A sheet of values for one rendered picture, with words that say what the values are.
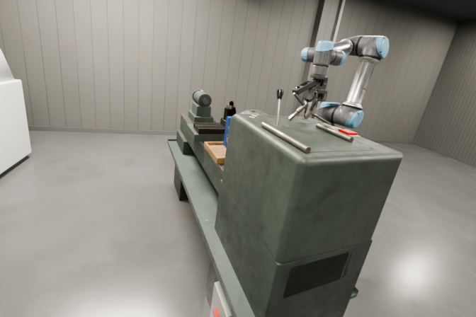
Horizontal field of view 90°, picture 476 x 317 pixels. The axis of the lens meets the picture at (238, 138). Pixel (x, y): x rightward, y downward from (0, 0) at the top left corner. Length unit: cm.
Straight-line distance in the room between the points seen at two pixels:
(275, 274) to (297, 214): 25
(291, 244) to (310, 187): 22
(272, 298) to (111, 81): 405
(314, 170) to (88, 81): 418
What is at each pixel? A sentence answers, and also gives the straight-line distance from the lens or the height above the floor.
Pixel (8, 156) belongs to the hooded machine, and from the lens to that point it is 354.
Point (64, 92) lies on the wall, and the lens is 471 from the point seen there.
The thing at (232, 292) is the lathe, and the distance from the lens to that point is 123.
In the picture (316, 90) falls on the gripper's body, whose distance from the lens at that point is 120.
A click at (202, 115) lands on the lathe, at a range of 243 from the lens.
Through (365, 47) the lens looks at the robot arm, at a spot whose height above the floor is 167.
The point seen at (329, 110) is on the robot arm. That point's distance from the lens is 160.
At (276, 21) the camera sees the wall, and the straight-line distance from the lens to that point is 492.
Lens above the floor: 149
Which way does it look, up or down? 18 degrees down
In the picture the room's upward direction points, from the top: 8 degrees clockwise
